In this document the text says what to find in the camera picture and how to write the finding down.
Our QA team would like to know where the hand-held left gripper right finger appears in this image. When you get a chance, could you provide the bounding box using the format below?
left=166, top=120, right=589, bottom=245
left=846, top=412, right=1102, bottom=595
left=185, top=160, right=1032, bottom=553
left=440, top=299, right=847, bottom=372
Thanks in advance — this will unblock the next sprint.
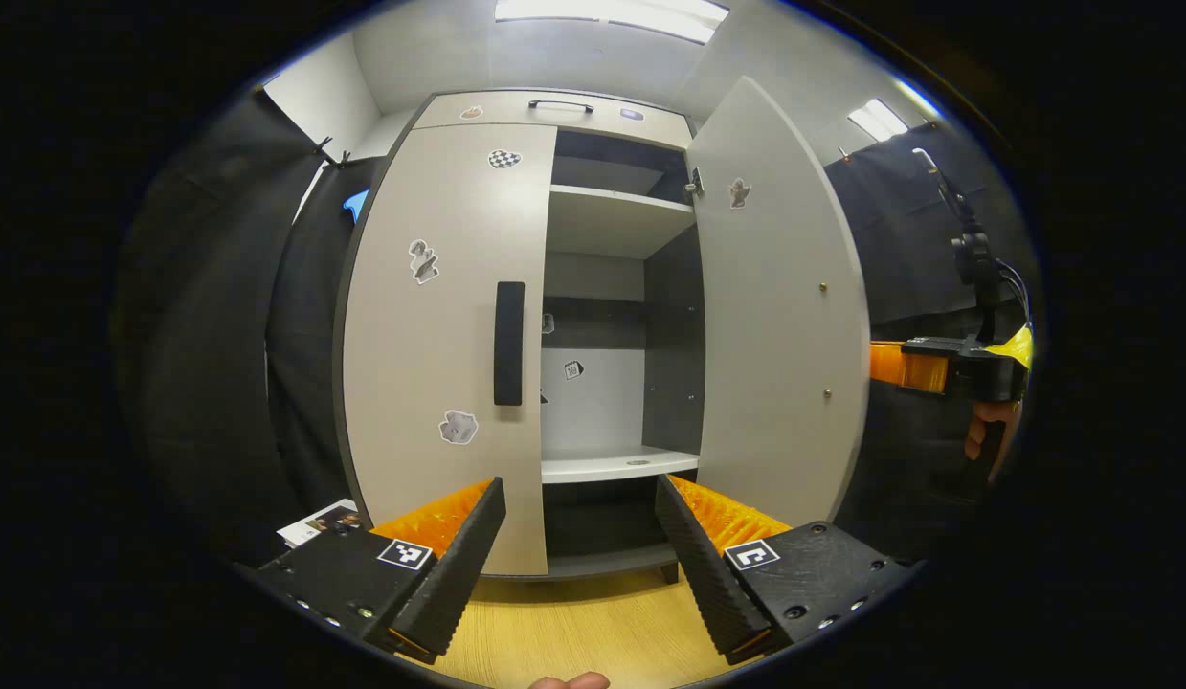
left=655, top=474, right=914, bottom=666

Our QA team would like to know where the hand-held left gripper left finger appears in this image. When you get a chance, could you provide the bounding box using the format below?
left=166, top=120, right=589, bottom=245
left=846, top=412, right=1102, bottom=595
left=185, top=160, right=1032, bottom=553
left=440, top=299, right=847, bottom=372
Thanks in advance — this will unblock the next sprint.
left=253, top=476, right=507, bottom=663

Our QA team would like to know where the beige cabinet door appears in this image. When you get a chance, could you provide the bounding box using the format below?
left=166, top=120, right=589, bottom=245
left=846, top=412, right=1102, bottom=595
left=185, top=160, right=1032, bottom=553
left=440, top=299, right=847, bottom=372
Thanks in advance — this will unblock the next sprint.
left=339, top=122, right=558, bottom=577
left=686, top=77, right=871, bottom=525

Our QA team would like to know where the beige double-door shoe cabinet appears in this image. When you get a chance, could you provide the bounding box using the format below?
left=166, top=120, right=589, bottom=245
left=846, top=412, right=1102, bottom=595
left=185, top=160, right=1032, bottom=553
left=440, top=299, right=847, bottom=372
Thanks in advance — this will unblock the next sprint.
left=332, top=88, right=871, bottom=583

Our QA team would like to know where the black backdrop cloth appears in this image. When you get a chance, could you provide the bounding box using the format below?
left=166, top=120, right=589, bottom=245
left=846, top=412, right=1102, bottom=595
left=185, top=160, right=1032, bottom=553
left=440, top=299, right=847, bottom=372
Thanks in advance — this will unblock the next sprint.
left=822, top=120, right=1034, bottom=566
left=114, top=88, right=388, bottom=567

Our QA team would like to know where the printed paper sheet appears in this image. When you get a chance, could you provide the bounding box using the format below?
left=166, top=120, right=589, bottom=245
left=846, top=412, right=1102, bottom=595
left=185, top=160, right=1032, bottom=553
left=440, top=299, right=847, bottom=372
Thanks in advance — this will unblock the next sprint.
left=277, top=500, right=364, bottom=548

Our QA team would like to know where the small ceiling light panel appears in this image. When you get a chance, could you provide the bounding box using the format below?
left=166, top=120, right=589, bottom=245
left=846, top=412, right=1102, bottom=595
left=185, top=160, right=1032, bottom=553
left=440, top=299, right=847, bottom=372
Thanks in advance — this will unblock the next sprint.
left=848, top=96, right=909, bottom=143

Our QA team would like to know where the long ceiling light panel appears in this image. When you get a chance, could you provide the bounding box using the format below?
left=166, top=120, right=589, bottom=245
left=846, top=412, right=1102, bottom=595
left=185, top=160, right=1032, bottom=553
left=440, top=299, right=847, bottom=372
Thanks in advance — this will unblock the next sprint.
left=495, top=0, right=729, bottom=44

